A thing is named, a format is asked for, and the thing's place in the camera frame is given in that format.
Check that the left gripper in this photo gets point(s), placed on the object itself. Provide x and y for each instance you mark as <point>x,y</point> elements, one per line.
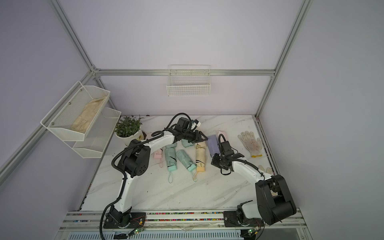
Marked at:
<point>197,138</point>

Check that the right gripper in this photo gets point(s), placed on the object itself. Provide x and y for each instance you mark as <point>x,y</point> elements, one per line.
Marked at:
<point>215,161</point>

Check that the purple umbrella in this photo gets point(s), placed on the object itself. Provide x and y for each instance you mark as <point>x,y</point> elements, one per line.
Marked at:
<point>212,144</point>

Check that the yellow umbrella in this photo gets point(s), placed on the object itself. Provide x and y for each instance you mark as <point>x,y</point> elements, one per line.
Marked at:
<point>201,156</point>

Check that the teal umbrella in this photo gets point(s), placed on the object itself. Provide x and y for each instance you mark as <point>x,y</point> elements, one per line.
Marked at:
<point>174,145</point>
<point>187,162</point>
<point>187,144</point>
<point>170,154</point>

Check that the pink umbrella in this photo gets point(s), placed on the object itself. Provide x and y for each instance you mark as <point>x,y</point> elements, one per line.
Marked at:
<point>221,136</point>
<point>158,157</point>

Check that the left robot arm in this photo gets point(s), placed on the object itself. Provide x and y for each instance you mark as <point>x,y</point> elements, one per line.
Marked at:
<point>133,162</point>

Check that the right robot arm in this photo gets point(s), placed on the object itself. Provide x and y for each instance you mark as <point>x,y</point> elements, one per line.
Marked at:
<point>274,201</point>

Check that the white dotted work glove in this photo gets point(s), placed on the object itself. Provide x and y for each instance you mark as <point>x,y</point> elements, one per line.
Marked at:
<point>251,143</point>

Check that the cream work glove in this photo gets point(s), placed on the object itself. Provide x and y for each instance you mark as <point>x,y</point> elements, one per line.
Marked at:
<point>268,170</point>

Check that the potted green plant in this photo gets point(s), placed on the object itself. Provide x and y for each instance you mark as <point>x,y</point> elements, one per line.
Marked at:
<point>129,128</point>

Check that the beige gloves in shelf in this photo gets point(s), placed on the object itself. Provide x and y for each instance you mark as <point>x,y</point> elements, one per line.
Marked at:
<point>83,122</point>

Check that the white two-tier mesh shelf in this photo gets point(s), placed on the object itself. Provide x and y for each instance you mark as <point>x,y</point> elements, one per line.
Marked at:
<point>92,144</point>

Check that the white wire wall basket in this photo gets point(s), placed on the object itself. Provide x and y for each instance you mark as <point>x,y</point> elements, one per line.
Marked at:
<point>189,80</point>

